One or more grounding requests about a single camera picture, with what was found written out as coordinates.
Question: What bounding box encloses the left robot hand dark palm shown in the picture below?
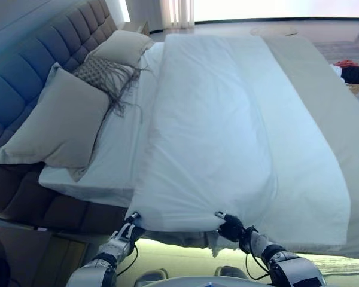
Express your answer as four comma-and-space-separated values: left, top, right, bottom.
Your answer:
116, 210, 141, 240

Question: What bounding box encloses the right robot hand dark palm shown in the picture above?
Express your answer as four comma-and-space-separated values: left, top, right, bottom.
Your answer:
214, 210, 247, 243

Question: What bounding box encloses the white duvet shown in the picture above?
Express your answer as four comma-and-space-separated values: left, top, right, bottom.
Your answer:
127, 32, 350, 249

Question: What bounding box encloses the brown upholstered bed base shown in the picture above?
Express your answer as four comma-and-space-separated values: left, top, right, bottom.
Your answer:
0, 163, 133, 231

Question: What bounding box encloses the beige bed runner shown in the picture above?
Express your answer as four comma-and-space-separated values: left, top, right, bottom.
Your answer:
261, 35, 359, 258

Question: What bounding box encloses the wooden nightstand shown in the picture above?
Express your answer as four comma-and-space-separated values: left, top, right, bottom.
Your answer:
0, 225, 91, 287

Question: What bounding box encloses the large beige pillow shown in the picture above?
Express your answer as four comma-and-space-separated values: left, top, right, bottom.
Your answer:
0, 62, 112, 183

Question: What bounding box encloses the patterned cushion with dark fringe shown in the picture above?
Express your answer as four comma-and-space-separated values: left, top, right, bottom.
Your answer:
72, 56, 153, 118

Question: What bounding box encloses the small beige pillow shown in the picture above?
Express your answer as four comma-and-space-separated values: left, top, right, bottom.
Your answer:
85, 29, 155, 68

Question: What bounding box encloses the tufted upholstered headboard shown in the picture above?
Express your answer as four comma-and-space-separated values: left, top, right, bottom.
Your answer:
0, 0, 120, 157

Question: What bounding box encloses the small wooden side table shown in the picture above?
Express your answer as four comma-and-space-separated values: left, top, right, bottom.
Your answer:
130, 19, 152, 37

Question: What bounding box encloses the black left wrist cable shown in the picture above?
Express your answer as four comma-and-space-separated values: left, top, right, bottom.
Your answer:
115, 238, 139, 276

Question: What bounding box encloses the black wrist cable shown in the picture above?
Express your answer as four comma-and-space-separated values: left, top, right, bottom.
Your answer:
115, 238, 139, 276
243, 226, 272, 279

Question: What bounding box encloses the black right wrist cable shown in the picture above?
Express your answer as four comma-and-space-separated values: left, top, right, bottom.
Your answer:
243, 226, 272, 279

